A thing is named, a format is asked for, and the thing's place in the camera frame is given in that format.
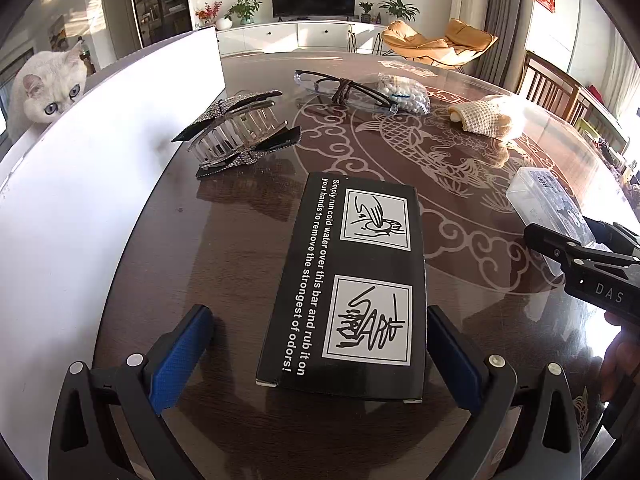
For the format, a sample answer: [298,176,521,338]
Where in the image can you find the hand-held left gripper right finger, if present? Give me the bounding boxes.
[426,305,583,480]

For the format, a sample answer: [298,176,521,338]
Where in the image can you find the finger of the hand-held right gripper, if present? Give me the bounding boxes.
[524,223,583,268]
[582,217,640,256]

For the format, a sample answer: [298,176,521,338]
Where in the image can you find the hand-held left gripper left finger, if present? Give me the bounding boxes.
[47,305,214,480]

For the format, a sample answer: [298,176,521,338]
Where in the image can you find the clear cartoon print plastic box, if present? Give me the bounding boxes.
[505,167,601,271]

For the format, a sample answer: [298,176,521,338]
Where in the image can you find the cream knit glove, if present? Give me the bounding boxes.
[447,100,523,141]

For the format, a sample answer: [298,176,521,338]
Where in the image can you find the black printed cardboard box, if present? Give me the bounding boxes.
[256,172,428,403]

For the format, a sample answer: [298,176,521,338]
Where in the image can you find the white cardboard box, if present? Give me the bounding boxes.
[0,26,226,461]

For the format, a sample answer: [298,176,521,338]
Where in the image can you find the bag of cotton swabs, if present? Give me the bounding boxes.
[367,72,431,116]

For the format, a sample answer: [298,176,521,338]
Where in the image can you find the clear frame glasses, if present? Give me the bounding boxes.
[294,70,401,115]

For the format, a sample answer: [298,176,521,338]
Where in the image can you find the rhinestone bow hair clip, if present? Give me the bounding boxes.
[171,91,302,179]

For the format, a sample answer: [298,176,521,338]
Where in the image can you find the brown hair tie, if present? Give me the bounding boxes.
[332,77,361,106]

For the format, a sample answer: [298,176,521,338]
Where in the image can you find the row of cluttered small items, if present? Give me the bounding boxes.
[575,110,640,186]

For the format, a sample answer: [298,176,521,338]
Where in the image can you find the person's right hand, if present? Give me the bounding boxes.
[600,310,640,411]

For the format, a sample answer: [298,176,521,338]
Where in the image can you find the wooden chair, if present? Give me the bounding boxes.
[517,50,586,121]

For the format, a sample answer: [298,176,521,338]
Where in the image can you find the grey curtain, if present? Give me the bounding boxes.
[472,0,526,88]

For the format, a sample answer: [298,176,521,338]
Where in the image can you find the orange lounge chair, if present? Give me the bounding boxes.
[381,19,499,68]

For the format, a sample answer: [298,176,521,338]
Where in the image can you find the broad leaf potted plant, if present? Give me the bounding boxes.
[378,0,420,23]

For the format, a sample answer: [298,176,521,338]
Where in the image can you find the white cat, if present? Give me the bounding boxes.
[10,40,88,141]

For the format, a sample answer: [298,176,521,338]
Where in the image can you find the white television cabinet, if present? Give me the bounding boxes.
[216,19,388,56]

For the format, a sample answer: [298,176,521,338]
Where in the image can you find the red flowers in vase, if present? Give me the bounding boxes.
[195,1,223,28]

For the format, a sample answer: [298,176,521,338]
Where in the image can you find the black glass display cabinet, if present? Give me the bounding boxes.
[127,0,193,48]

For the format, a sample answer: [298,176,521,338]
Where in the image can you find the bushy green potted plant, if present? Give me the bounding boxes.
[225,0,263,26]

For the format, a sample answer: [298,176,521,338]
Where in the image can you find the black wire floor rack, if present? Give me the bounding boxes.
[345,30,383,56]

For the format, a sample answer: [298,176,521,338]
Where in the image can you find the landscape wall painting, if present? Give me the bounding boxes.
[48,15,68,51]

